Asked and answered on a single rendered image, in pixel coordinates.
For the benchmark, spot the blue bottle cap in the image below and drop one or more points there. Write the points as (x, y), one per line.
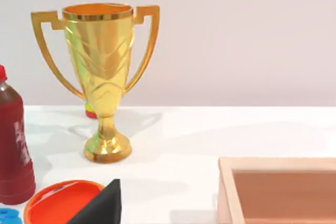
(8, 216)

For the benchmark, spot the small red and yellow object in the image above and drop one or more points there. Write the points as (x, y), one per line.
(89, 110)

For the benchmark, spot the dark red bottle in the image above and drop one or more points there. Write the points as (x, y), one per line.
(13, 155)

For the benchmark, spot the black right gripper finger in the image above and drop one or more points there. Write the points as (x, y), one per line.
(105, 205)

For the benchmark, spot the shallow salmon-coloured box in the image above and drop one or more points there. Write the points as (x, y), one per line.
(283, 195)

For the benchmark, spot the gold trophy cup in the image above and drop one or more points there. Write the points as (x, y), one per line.
(101, 72)

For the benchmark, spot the orange round lid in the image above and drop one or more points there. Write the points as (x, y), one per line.
(57, 203)

